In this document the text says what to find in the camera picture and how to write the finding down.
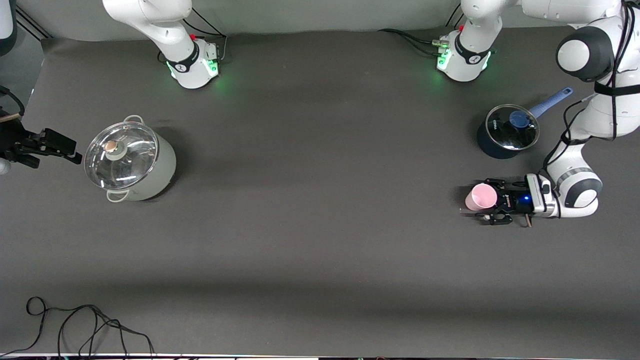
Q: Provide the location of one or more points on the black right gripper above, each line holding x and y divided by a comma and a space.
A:
14, 140

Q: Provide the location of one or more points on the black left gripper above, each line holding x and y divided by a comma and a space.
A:
513, 200

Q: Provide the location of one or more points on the pink plastic cup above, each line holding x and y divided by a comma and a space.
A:
481, 197

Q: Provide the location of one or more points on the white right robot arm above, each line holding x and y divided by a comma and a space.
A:
170, 30

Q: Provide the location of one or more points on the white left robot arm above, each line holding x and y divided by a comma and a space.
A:
600, 120

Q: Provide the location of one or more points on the dark blue saucepan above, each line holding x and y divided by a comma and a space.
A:
492, 150

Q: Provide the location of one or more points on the glass lid with blue knob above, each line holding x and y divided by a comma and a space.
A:
512, 135

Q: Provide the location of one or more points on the grey-green cooking pot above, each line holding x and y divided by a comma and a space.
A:
160, 170

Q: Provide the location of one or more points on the dark grey table mat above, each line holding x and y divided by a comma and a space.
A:
320, 225

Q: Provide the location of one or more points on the black diagonal rail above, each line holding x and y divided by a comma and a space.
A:
35, 26

